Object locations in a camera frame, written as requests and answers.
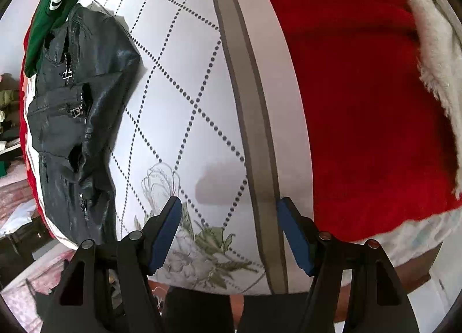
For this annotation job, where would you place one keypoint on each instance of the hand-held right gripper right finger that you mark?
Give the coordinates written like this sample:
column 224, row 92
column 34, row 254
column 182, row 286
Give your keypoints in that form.
column 294, row 237

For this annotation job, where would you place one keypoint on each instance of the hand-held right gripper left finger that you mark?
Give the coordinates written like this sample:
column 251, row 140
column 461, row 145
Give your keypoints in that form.
column 165, row 237

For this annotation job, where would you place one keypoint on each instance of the black leather jacket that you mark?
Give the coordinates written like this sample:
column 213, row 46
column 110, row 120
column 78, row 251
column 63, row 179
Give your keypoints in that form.
column 65, row 116

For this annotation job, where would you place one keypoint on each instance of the pile of clothes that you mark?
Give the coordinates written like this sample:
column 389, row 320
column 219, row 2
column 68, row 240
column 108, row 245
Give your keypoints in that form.
column 8, row 127

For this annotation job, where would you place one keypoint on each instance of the white printed quilt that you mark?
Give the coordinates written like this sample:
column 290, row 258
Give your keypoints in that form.
column 415, row 242

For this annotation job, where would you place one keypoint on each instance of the white dotted floral bedsheet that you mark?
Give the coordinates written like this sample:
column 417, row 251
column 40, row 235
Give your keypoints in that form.
column 180, row 102

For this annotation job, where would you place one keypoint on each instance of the red blanket with white fleece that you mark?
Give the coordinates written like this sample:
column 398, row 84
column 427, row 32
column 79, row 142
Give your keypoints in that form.
column 361, row 102

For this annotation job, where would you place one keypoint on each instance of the pink patterned cloth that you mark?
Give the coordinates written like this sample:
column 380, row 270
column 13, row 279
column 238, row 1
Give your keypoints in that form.
column 16, row 199

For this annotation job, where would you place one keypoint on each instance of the red and white cloth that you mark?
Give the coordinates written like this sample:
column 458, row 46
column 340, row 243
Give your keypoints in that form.
column 26, row 127

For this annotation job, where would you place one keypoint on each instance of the green garment with white stripes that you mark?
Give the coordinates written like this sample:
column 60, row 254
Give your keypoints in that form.
column 43, row 22

